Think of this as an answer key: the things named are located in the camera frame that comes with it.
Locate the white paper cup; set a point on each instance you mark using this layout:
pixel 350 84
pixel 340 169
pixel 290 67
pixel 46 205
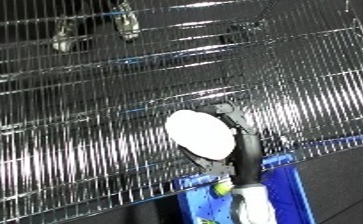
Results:
pixel 200 134

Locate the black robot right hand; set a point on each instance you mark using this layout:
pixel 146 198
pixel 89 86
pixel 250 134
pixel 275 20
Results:
pixel 249 156

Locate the pale robot right arm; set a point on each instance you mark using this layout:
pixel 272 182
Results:
pixel 253 206

